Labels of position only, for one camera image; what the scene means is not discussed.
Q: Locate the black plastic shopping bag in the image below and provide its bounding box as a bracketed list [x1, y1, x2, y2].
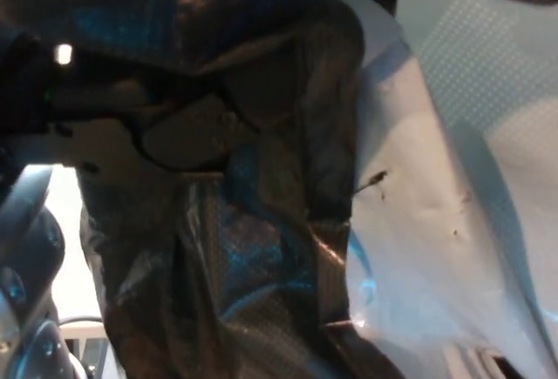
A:
[0, 0, 558, 379]

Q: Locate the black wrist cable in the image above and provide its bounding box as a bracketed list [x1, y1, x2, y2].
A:
[124, 69, 265, 171]

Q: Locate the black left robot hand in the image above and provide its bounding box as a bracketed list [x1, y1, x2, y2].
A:
[220, 69, 297, 136]

